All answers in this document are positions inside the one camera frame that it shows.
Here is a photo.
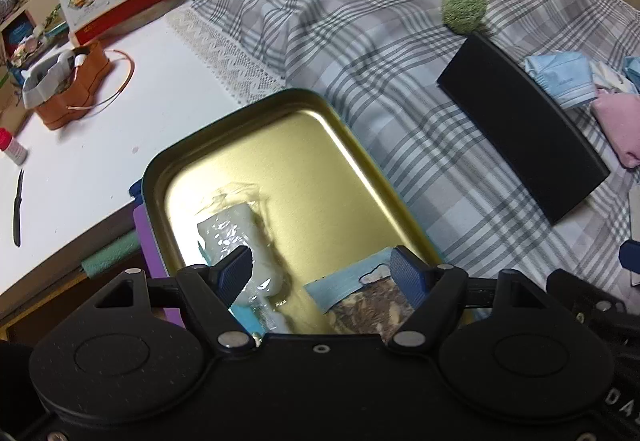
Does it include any grey plaid blanket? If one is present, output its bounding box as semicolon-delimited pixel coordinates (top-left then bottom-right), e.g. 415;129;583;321
192;0;640;294

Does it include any white patterned cloth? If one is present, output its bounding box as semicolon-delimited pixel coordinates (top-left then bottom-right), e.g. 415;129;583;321
589;57;640;96

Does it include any green foam tube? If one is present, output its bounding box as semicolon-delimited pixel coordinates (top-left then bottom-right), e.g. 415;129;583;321
80;230;142;280

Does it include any black rectangular pad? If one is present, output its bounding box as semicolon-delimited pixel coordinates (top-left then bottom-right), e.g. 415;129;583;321
436;32;611;224

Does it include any blue snack packet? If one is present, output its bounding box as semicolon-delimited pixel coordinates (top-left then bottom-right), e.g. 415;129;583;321
305;247;418;336

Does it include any green round fuzzy pad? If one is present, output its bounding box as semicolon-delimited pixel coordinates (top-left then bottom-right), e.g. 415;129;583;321
441;0;488;35

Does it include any purple plastic board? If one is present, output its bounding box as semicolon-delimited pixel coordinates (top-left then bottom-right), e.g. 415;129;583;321
132;206;187;328

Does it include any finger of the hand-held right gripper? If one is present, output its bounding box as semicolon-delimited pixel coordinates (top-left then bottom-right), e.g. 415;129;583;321
546;268;629;328
618;240;640;273

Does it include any white lace cloth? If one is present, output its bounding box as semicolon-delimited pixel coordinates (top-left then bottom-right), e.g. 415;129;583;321
165;4;287;106

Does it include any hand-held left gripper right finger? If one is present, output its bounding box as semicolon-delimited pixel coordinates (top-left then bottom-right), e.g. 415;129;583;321
387;245;551;356

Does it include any blue face mask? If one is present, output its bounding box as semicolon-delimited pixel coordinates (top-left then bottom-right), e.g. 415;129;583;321
523;51;599;110

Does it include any brown leather bag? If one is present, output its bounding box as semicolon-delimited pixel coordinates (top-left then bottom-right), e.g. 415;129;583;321
22;40;112;131

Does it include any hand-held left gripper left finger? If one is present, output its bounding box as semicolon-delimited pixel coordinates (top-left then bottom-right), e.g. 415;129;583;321
92;245;257;355

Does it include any clear plastic white packet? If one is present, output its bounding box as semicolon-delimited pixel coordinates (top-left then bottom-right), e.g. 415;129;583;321
196;182;292;306

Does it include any gold metal tin tray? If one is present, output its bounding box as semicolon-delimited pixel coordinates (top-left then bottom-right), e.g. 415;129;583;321
141;88;453;337

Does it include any pink cloth pouch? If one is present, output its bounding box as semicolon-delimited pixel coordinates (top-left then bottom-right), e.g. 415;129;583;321
590;88;640;169

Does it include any black pen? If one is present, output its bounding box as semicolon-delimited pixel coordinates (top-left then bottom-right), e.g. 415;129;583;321
12;168;25;248

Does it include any red capped bottle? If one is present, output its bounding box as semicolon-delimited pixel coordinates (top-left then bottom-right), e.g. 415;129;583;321
0;128;28;166

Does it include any copper strap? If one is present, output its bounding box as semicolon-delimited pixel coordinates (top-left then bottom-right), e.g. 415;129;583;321
67;48;136;112

